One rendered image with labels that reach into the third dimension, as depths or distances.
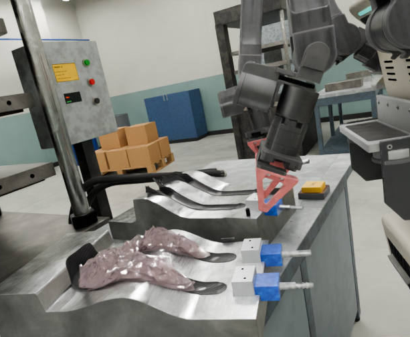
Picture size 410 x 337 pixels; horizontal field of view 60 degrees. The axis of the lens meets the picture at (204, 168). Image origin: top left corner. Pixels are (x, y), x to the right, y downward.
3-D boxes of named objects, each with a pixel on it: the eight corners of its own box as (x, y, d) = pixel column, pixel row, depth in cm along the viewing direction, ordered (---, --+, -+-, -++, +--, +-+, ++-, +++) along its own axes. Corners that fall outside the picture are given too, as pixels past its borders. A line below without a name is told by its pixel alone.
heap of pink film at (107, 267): (213, 249, 78) (206, 215, 76) (190, 298, 61) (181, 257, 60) (108, 255, 85) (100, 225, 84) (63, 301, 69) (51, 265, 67)
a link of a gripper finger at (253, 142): (253, 170, 94) (244, 135, 93) (263, 165, 100) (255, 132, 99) (277, 165, 90) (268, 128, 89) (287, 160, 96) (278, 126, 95)
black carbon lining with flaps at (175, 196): (265, 195, 102) (260, 163, 99) (241, 218, 89) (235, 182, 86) (169, 194, 120) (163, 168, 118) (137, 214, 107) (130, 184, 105)
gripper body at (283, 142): (258, 162, 55) (273, 116, 53) (257, 148, 65) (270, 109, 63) (299, 174, 55) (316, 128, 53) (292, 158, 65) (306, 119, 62)
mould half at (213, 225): (296, 210, 105) (289, 166, 102) (262, 253, 84) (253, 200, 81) (163, 206, 132) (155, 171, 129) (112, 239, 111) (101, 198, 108)
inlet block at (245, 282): (314, 290, 62) (311, 262, 61) (316, 309, 57) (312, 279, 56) (240, 292, 66) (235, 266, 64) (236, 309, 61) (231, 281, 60)
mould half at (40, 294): (272, 262, 79) (264, 216, 77) (261, 349, 55) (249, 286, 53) (79, 271, 93) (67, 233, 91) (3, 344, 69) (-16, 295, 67)
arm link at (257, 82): (334, 44, 50) (324, 48, 58) (255, 23, 51) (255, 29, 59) (305, 126, 53) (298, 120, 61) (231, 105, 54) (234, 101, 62)
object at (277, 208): (307, 214, 85) (304, 192, 84) (301, 222, 81) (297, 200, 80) (256, 212, 92) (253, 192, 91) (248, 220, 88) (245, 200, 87)
